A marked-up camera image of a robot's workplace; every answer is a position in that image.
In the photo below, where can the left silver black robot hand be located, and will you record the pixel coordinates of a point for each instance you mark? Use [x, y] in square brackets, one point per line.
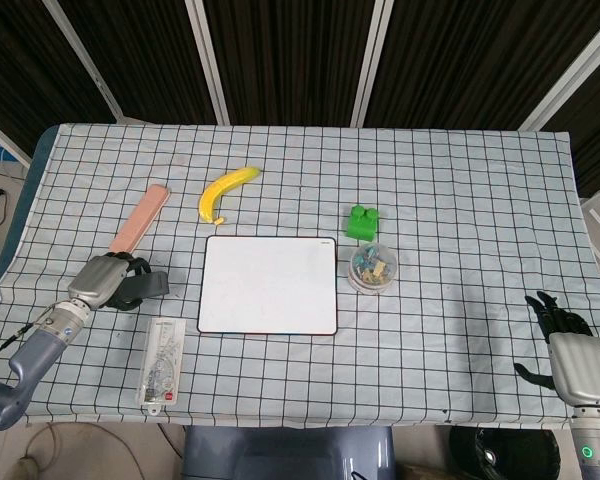
[97, 282]

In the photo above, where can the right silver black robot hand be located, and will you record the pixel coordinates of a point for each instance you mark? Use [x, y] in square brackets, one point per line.
[577, 362]

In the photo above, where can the dark grey whiteboard eraser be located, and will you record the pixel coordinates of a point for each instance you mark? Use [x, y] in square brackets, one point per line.
[152, 285]

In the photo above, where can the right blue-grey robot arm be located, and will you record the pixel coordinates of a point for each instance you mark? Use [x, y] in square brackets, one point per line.
[597, 442]

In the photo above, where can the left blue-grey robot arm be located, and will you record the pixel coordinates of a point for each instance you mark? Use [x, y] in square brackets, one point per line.
[35, 350]

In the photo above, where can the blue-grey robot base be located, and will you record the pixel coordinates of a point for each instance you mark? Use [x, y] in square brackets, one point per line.
[290, 452]

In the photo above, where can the white dry-erase board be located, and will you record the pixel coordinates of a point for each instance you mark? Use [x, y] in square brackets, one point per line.
[275, 290]

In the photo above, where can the pink flat stick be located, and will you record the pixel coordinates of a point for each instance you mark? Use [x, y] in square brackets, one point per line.
[140, 217]

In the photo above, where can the ruler set in clear package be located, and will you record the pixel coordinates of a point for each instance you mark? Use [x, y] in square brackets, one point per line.
[162, 365]

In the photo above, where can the black round object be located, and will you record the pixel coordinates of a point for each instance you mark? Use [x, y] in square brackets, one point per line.
[510, 450]

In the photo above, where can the yellow toy banana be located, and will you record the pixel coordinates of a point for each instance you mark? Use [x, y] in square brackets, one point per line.
[217, 192]

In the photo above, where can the black-checked pale blue tablecloth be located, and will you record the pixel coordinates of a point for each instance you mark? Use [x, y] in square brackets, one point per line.
[430, 200]

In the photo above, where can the clear jar of binder clips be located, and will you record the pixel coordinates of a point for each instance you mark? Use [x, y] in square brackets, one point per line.
[372, 270]

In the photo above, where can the green building block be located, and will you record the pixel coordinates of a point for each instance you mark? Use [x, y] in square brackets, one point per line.
[361, 227]

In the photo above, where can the white partition frame post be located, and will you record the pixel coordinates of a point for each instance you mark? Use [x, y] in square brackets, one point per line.
[575, 65]
[372, 60]
[210, 60]
[87, 65]

